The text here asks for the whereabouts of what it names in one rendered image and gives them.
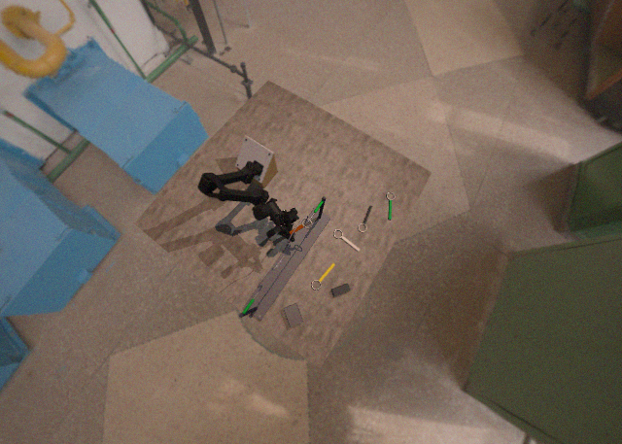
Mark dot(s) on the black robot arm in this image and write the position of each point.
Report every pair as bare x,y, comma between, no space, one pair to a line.
258,197

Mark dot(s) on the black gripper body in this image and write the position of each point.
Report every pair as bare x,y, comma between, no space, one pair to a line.
278,228

